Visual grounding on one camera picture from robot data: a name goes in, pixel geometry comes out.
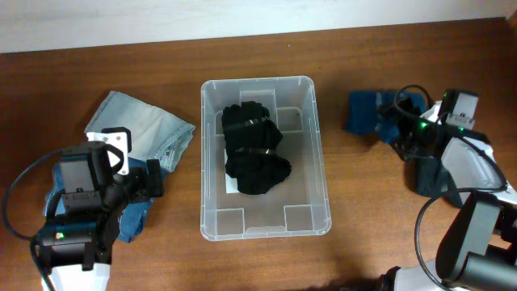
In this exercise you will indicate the dark green shirt bundle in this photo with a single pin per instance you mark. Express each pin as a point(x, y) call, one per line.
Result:
point(426, 176)

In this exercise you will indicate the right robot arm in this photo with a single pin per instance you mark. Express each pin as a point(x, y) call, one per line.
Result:
point(454, 162)

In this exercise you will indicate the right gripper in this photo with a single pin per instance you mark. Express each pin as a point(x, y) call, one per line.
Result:
point(407, 127)

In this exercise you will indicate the white label in bin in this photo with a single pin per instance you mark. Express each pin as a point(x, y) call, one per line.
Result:
point(230, 184)

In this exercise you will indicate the clear plastic storage bin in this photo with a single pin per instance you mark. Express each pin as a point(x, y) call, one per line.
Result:
point(296, 206)

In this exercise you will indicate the light blue jeans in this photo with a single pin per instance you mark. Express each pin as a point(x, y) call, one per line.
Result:
point(155, 133)

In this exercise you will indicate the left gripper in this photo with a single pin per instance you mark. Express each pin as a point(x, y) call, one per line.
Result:
point(147, 188)

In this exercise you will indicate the black shirt bundle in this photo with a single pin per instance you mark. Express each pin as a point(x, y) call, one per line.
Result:
point(251, 141)

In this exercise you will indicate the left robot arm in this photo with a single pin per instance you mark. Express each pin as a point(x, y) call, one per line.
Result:
point(73, 249)

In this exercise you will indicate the medium blue jeans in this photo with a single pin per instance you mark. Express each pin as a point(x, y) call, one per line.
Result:
point(132, 220)

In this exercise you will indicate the blue shirt bundle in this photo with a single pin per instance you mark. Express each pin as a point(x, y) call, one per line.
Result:
point(362, 119)

